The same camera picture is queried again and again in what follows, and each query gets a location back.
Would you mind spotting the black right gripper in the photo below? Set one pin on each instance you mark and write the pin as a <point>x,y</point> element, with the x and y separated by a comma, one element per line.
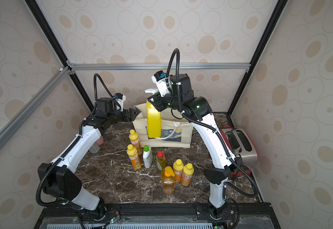
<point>155,101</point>

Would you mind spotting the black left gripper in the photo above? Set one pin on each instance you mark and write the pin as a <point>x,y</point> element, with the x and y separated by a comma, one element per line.
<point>132,117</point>

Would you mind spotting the large yellow pump soap bottle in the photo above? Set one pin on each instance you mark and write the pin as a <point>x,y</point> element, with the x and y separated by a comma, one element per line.
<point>154,120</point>

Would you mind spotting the orange soap bottle back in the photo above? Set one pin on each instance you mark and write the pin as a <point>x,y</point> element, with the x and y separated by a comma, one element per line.
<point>135,141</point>

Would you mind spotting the orange soap bottle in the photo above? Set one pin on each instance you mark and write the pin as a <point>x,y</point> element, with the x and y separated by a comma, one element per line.
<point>134,157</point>
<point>135,141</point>
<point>178,170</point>
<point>187,174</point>

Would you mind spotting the cream Starry Night tote bag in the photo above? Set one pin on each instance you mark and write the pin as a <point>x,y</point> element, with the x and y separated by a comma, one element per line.
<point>175,133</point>

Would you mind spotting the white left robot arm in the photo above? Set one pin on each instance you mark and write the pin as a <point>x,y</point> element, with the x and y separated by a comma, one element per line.
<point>58,182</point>

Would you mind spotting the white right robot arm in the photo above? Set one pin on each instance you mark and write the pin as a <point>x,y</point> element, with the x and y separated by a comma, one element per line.
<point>199,113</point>

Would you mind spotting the amber pump soap bottle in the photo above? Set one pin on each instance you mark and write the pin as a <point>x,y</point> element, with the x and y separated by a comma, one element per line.
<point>168,181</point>

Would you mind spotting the white bottle green cap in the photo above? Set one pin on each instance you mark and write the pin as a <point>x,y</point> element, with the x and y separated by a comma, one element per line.
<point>147,156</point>

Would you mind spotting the silver aluminium crossbar back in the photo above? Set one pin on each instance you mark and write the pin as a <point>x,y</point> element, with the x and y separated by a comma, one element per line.
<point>187,66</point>

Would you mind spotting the silver aluminium crossbar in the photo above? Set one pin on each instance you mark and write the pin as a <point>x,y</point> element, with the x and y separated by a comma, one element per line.
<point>187,66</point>
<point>22,116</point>

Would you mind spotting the green bottle red cap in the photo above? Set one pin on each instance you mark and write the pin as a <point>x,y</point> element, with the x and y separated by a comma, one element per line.
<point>160,161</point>

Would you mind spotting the red polka dot toaster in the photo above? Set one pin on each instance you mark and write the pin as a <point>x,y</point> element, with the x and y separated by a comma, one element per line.
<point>241,146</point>

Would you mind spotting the silver aluminium crossbar left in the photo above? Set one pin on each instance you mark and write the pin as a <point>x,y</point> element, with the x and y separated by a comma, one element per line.
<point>22,116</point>

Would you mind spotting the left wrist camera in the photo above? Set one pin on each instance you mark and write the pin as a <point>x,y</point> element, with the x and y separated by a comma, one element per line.
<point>119,100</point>

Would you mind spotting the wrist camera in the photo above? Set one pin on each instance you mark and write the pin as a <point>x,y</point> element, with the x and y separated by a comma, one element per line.
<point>159,78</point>
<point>119,100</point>

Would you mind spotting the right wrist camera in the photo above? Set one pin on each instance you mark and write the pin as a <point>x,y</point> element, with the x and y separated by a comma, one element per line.
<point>159,78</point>

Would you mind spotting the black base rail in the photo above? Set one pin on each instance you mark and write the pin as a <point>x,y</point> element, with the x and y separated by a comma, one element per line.
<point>162,216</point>

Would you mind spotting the black corner frame post right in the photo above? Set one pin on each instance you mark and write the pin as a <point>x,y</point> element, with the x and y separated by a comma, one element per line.
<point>272,22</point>

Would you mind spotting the black corner frame post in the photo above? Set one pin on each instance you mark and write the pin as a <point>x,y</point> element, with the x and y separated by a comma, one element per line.
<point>272,22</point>
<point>58,48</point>

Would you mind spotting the black corner frame post left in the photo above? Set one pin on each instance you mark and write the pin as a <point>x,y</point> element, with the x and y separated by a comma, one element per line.
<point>58,48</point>

